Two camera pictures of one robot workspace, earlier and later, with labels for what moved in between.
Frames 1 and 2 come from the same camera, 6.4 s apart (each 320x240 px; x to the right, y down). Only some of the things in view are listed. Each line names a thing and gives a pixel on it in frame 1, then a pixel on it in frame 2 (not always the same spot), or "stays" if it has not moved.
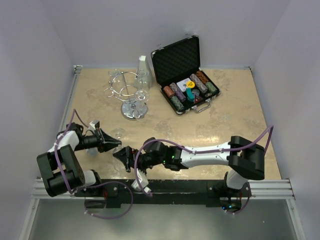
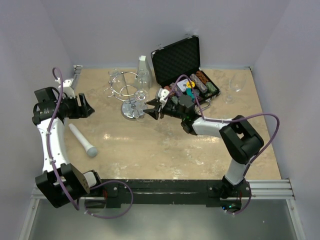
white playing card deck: [183, 84] stays
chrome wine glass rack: [128, 87] stays
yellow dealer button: [190, 84] stays
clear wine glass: [116, 78] stays
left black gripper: [104, 141] to [84, 111]
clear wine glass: [117, 133] to [236, 83]
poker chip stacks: [176, 96] stays
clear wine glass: [141, 98] stays
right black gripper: [127, 155] to [153, 112]
